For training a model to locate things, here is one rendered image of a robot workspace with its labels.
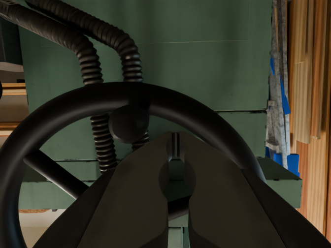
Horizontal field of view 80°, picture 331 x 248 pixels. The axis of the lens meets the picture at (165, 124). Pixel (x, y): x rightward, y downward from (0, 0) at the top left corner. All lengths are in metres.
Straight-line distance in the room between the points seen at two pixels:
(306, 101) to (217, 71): 1.34
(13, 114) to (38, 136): 3.44
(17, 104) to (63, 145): 3.18
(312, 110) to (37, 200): 1.61
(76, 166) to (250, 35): 0.39
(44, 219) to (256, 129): 3.76
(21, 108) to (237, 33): 3.37
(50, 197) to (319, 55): 1.60
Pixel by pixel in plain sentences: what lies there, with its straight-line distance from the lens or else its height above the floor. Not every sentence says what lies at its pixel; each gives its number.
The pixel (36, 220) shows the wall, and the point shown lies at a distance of 4.03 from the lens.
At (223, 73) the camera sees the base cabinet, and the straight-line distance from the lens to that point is 0.37.
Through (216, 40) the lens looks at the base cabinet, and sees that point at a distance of 0.38.
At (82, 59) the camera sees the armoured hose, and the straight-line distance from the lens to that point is 0.25.
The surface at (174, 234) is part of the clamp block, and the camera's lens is 0.33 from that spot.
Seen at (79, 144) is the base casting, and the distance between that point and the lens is 0.41.
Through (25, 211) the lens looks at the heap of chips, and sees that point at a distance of 0.54.
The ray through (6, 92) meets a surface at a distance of 3.04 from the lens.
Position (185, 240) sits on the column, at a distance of 0.91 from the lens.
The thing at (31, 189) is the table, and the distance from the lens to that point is 0.49.
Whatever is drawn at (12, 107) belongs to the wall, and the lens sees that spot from 3.65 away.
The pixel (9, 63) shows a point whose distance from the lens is 0.44.
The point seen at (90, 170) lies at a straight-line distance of 0.42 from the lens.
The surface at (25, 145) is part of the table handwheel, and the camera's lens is 0.22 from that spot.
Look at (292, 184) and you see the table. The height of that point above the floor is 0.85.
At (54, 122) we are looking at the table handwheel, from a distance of 0.20.
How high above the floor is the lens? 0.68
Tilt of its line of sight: 8 degrees up
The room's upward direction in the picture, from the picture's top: 179 degrees clockwise
